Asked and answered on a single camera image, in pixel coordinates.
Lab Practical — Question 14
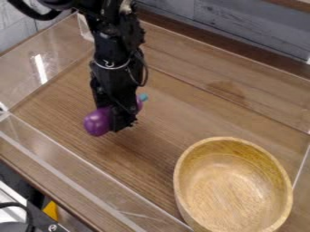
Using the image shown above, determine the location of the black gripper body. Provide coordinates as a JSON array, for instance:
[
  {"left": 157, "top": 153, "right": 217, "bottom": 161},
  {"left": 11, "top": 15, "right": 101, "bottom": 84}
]
[{"left": 89, "top": 58, "right": 144, "bottom": 128}]

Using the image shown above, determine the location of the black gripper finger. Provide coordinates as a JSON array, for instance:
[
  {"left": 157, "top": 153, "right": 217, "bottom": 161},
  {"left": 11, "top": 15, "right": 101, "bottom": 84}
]
[
  {"left": 92, "top": 82, "right": 112, "bottom": 109},
  {"left": 110, "top": 107, "right": 137, "bottom": 132}
]

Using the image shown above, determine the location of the purple toy eggplant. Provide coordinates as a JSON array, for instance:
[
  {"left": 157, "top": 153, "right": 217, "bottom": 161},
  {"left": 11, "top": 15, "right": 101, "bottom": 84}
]
[{"left": 85, "top": 93, "right": 149, "bottom": 137}]

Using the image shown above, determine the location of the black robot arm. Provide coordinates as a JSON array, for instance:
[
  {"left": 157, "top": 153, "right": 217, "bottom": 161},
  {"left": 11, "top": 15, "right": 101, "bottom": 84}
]
[{"left": 7, "top": 0, "right": 149, "bottom": 136}]

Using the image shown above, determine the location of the brown wooden bowl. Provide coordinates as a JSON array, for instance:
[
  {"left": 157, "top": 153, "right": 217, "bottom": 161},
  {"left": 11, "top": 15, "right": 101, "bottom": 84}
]
[{"left": 174, "top": 137, "right": 293, "bottom": 232}]

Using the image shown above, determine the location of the yellow black device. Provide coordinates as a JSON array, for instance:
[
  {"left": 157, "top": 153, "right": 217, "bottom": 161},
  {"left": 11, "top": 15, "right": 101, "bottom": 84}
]
[{"left": 27, "top": 199, "right": 74, "bottom": 232}]

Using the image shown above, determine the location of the black cable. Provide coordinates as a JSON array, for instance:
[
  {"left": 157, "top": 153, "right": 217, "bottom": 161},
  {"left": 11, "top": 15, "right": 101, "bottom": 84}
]
[{"left": 126, "top": 49, "right": 150, "bottom": 89}]

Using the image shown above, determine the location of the clear acrylic corner bracket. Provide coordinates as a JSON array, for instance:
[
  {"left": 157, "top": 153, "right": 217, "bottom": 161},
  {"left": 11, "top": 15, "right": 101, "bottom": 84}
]
[{"left": 78, "top": 14, "right": 96, "bottom": 42}]

